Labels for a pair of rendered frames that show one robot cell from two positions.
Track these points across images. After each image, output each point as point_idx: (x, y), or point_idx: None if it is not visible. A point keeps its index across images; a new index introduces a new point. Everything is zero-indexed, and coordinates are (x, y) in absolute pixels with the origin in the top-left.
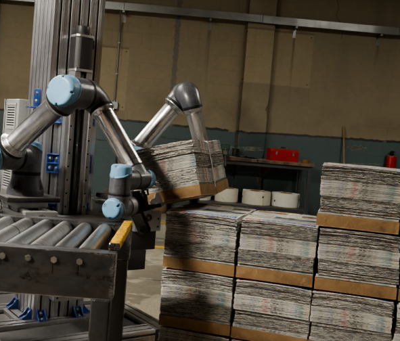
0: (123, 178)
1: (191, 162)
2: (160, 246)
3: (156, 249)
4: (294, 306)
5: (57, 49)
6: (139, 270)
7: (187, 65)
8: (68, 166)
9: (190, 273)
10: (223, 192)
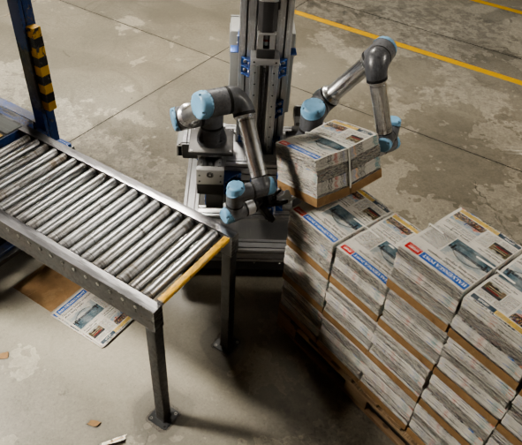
0: (232, 198)
1: (313, 177)
2: (475, 67)
3: (465, 72)
4: (362, 326)
5: (245, 7)
6: (417, 112)
7: None
8: None
9: (301, 260)
10: None
